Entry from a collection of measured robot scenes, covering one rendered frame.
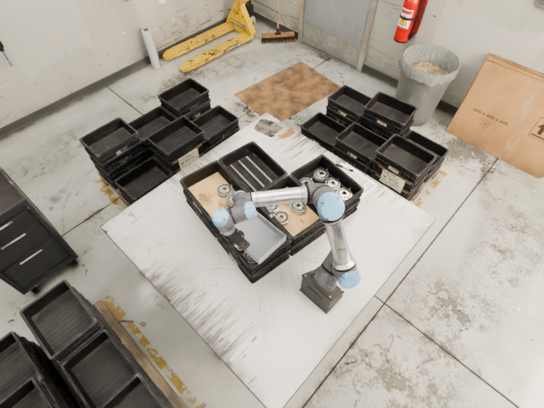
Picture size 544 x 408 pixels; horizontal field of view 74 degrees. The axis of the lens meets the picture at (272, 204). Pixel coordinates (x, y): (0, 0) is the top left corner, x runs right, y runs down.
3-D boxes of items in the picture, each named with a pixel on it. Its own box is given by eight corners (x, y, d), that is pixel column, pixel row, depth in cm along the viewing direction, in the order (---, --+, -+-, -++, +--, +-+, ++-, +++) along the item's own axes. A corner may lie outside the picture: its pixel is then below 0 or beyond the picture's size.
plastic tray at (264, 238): (286, 240, 192) (286, 235, 188) (259, 264, 183) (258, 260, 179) (251, 211, 203) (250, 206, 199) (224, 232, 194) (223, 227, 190)
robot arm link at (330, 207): (354, 269, 193) (332, 180, 170) (365, 286, 180) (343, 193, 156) (333, 277, 193) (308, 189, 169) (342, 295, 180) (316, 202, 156)
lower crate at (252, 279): (291, 258, 225) (291, 248, 215) (252, 286, 214) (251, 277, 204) (253, 216, 243) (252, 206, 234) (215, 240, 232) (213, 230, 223)
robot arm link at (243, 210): (250, 194, 165) (227, 202, 165) (252, 204, 155) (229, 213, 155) (256, 208, 169) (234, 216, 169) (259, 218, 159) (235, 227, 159)
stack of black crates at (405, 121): (405, 146, 361) (421, 108, 324) (388, 163, 347) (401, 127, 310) (370, 125, 379) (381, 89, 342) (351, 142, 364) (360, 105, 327)
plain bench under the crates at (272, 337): (405, 265, 299) (436, 218, 242) (274, 430, 230) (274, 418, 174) (267, 167, 364) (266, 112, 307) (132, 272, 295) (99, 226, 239)
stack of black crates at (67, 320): (123, 342, 248) (98, 320, 212) (83, 376, 235) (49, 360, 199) (93, 303, 264) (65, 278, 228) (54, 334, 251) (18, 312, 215)
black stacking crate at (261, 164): (287, 184, 245) (288, 174, 236) (252, 206, 234) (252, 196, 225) (253, 152, 264) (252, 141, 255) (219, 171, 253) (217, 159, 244)
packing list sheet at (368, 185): (380, 184, 260) (380, 183, 260) (361, 202, 250) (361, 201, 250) (342, 160, 274) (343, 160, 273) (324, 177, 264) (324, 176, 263)
